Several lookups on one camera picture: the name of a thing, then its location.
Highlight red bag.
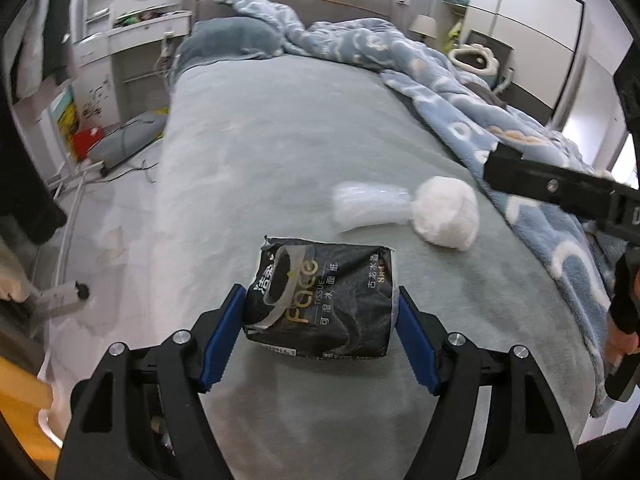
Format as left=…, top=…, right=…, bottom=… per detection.
left=72, top=127, right=106, bottom=156

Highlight white tissue ball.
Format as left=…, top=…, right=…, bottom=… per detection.
left=411, top=176, right=480, bottom=251

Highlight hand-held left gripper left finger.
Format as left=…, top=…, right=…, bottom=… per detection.
left=55, top=283, right=246, bottom=480

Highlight yellow landscape painting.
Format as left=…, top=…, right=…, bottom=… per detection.
left=50, top=85, right=79, bottom=149

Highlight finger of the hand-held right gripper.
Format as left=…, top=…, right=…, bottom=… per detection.
left=482, top=142, right=632, bottom=233

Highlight black tissue packet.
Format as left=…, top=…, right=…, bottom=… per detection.
left=241, top=235, right=400, bottom=361

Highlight bedside lamp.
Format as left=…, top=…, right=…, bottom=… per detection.
left=408, top=13, right=436, bottom=44

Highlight blue-grey pillow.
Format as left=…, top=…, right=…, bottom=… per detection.
left=174, top=17, right=284, bottom=79

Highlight white dressing desk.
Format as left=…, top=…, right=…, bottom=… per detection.
left=74, top=0, right=194, bottom=127

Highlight white ring-shaped seat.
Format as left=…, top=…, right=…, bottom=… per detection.
left=447, top=42, right=501, bottom=77

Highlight white clothes rack base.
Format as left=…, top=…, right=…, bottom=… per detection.
left=30, top=175, right=92, bottom=317

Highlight black cable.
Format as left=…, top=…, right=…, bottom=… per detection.
left=107, top=157, right=161, bottom=184

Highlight blue patterned blanket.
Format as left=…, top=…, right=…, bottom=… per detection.
left=215, top=0, right=636, bottom=418

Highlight white charger cables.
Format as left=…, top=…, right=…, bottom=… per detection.
left=158, top=32, right=177, bottom=82

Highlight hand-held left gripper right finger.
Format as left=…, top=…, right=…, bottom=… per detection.
left=397, top=285, right=584, bottom=480

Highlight grey floor cushion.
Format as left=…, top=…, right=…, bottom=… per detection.
left=90, top=112, right=169, bottom=169

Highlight white wardrobe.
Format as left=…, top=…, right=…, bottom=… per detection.
left=445, top=0, right=640, bottom=127

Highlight orange curtain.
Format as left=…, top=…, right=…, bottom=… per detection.
left=0, top=355, right=54, bottom=461

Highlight beige hanging coat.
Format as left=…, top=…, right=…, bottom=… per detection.
left=0, top=232, right=39, bottom=304

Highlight black hanging coat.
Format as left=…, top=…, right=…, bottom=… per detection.
left=0, top=10, right=69, bottom=246

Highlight dark cloth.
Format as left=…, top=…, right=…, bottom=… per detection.
left=465, top=80, right=506, bottom=109

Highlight grey curtain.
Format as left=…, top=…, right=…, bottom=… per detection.
left=0, top=304, right=49, bottom=362

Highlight person's right hand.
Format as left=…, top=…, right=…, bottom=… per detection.
left=606, top=307, right=640, bottom=365

